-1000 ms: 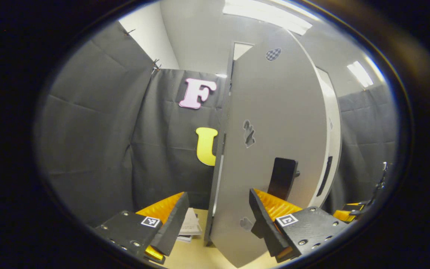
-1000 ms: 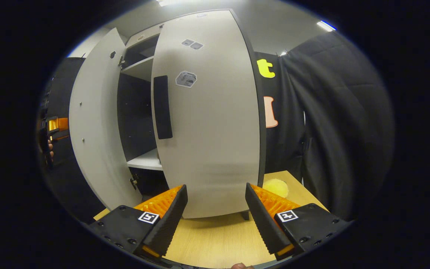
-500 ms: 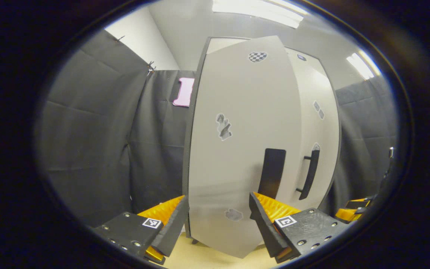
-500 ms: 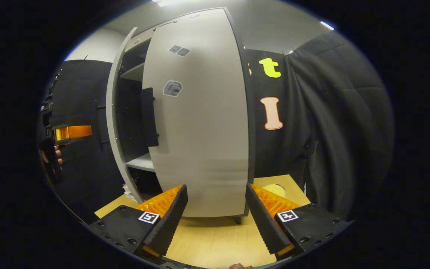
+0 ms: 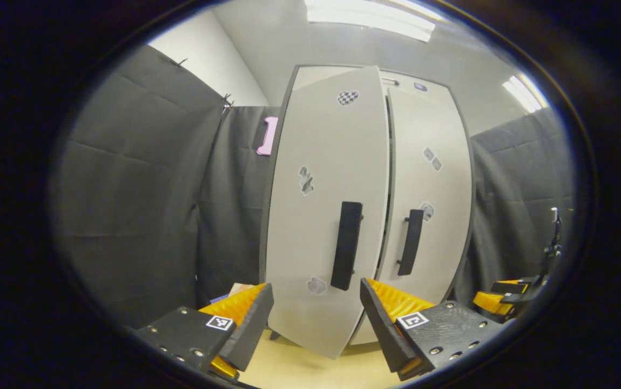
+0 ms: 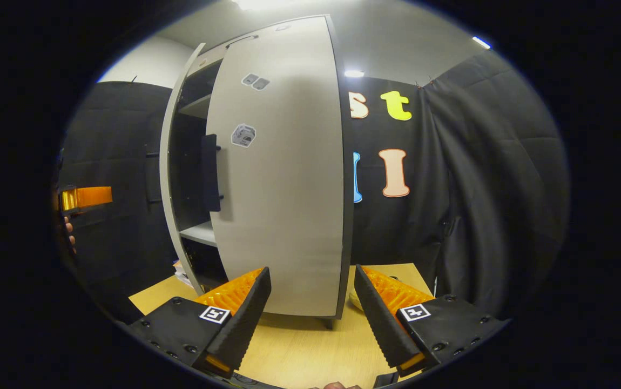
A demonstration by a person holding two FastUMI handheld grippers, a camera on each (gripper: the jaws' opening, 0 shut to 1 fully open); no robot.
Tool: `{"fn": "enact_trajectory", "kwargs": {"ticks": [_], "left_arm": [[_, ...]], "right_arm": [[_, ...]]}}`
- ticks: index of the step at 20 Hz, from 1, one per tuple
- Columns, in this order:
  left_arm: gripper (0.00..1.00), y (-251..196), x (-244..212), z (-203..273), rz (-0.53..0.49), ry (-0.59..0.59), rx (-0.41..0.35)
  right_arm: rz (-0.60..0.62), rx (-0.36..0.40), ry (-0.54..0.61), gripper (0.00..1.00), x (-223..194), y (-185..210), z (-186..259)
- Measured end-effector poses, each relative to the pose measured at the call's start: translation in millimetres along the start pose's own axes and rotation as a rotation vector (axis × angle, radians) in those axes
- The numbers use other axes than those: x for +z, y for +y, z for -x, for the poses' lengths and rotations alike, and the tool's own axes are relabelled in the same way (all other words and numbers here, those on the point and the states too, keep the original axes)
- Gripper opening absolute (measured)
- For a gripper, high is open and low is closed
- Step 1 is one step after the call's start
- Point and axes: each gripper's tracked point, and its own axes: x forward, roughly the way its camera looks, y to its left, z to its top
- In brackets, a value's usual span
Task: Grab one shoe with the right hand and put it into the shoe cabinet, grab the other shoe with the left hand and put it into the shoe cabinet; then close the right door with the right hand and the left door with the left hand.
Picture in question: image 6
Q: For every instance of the grey cabinet shelf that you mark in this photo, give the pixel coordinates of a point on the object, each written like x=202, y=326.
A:
x=198, y=107
x=202, y=233

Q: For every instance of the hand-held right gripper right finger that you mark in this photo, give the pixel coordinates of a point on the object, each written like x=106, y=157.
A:
x=378, y=319

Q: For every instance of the ceiling light panel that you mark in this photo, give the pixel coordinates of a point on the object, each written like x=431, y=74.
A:
x=267, y=3

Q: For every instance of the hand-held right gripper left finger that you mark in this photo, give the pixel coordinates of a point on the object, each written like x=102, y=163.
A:
x=243, y=319

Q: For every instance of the white book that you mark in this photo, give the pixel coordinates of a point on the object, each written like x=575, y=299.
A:
x=182, y=274

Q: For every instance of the small ceiling light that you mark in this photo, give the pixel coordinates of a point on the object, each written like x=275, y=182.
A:
x=481, y=42

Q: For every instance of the pale yellow round object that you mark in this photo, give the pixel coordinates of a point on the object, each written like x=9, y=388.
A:
x=357, y=300

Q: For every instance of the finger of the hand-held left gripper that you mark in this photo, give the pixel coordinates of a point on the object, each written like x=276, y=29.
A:
x=92, y=196

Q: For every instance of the grey shoe cabinet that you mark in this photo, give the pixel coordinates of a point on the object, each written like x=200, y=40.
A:
x=191, y=178

